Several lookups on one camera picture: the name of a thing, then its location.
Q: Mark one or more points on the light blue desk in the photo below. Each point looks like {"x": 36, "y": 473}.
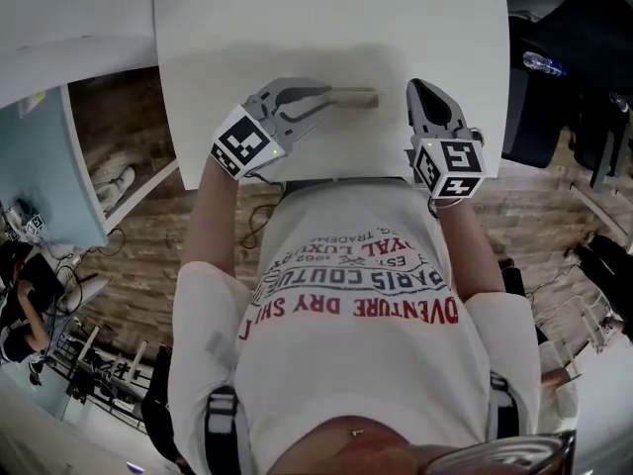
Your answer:
{"x": 39, "y": 166}

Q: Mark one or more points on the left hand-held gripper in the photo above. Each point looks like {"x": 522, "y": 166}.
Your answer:
{"x": 244, "y": 141}

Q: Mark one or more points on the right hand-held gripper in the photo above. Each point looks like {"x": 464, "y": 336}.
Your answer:
{"x": 450, "y": 166}

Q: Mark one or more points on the person's left forearm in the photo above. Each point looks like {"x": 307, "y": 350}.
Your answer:
{"x": 212, "y": 225}

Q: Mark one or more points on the plastic water bottle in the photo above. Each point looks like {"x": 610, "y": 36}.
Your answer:
{"x": 543, "y": 63}

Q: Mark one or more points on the small clear bottle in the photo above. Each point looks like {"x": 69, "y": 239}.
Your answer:
{"x": 620, "y": 102}

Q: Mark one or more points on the paper sheet with yellow strip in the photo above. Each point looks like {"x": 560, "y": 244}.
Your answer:
{"x": 30, "y": 103}

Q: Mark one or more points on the person's right forearm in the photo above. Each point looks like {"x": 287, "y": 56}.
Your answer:
{"x": 465, "y": 250}

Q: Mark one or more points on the small beige wooden block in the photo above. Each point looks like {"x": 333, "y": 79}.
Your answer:
{"x": 358, "y": 101}

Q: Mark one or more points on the person's white printed T-shirt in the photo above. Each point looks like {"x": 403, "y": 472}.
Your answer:
{"x": 356, "y": 364}

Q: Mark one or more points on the white desk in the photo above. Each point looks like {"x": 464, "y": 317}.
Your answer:
{"x": 321, "y": 23}

